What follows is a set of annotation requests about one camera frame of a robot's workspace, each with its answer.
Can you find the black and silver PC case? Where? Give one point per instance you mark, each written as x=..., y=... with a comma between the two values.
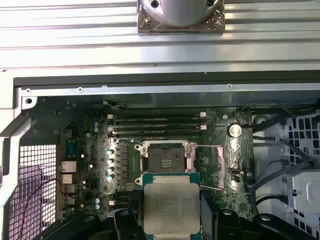
x=150, y=91

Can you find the silver metal drive cage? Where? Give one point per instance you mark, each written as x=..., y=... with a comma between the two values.
x=307, y=190

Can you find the silver-topped CPU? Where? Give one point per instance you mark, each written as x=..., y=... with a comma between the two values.
x=171, y=207

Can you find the blue rear video port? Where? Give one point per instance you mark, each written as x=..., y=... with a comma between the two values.
x=71, y=148

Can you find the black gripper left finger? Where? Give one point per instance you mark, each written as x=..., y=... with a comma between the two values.
x=135, y=220

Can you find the CPU socket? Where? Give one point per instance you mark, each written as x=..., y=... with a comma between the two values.
x=162, y=157

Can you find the silver teal-topped capacitor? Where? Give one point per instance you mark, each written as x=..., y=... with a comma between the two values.
x=110, y=170
x=110, y=161
x=110, y=152
x=110, y=178

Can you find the silver rear port block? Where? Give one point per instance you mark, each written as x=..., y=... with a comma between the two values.
x=68, y=167
x=67, y=178

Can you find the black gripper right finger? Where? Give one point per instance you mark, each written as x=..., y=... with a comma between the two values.
x=208, y=220

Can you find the green motherboard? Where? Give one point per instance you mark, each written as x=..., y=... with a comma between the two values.
x=225, y=202

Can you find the black RAM slot white clips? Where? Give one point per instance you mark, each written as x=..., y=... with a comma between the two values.
x=155, y=117
x=155, y=127

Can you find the silver coin cell battery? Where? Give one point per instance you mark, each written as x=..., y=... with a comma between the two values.
x=235, y=130

